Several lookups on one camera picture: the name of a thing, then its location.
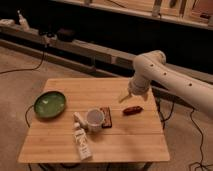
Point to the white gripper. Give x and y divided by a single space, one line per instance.
137 87

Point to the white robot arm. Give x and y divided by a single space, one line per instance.
150 67

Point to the white ceramic cup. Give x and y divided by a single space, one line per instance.
94 120

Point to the brown chocolate bar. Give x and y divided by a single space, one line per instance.
107 117

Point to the wooden table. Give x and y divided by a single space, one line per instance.
128 131

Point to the white tube bottle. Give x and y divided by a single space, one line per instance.
81 142

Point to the green bowl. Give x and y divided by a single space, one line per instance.
50 104

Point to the black box on ledge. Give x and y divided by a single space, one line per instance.
65 35

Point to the wooden shelf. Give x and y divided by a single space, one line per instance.
172 11

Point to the white spray bottle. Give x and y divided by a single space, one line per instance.
23 22

